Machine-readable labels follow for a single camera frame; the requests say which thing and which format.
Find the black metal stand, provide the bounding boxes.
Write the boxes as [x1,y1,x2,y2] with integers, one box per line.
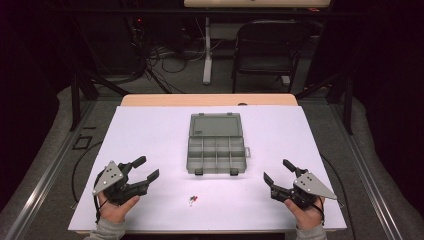
[294,70,355,136]
[69,70,132,132]

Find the white table cover sheet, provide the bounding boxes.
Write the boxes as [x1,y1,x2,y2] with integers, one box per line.
[67,105,348,233]

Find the wooden table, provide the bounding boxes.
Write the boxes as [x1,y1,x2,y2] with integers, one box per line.
[120,93,299,108]

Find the aluminium floor rail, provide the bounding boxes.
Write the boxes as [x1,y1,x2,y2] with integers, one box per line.
[329,102,405,240]
[2,100,98,240]

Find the black floor cable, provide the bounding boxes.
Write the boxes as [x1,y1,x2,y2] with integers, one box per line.
[71,141,104,205]
[319,153,357,240]

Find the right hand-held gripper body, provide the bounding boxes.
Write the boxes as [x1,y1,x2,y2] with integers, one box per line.
[270,167,338,211]

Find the black folding chair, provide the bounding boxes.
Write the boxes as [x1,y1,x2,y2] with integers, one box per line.
[231,19,313,94]

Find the person's left hand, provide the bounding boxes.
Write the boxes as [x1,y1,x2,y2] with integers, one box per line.
[97,191,141,224]

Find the grey clear plastic organizer box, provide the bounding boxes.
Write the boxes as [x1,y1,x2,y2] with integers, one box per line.
[185,112,252,177]

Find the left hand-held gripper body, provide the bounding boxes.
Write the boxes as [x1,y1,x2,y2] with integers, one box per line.
[92,160,150,205]

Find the person's right hand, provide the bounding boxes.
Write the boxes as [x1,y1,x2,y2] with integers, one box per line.
[283,196,326,231]

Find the bundle of floor cables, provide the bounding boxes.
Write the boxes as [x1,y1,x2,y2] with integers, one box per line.
[145,42,208,75]

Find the white desk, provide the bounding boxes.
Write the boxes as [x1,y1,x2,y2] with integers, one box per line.
[183,0,331,87]

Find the dark equipment with red light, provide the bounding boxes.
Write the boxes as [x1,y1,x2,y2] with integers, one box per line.
[127,13,150,73]

